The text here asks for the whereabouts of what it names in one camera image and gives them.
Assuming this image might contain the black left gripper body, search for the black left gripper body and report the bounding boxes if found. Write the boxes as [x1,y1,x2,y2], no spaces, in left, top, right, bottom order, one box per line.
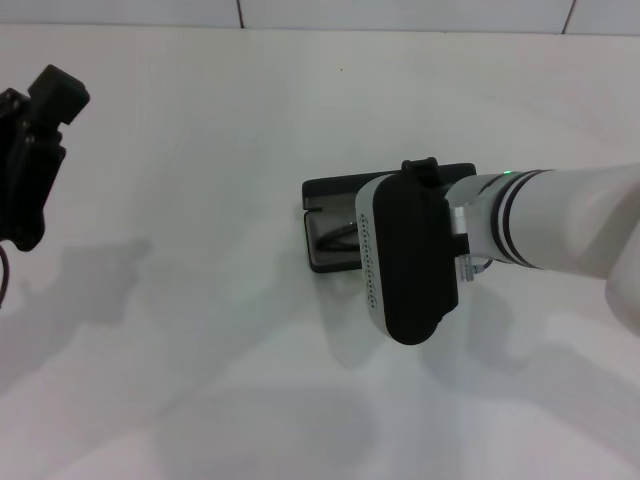
[0,87,69,252]

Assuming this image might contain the black glasses case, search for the black glasses case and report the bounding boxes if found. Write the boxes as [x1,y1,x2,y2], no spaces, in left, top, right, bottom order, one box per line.
[301,161,478,275]

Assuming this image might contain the black glasses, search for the black glasses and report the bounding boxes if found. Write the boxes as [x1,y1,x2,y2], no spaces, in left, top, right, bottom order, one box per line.
[315,223,362,252]

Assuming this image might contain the right gripper silver plug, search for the right gripper silver plug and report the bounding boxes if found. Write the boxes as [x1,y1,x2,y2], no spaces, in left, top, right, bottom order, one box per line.
[457,253,495,282]

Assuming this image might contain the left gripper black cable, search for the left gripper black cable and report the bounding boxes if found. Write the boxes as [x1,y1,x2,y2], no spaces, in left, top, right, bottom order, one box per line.
[0,243,11,309]

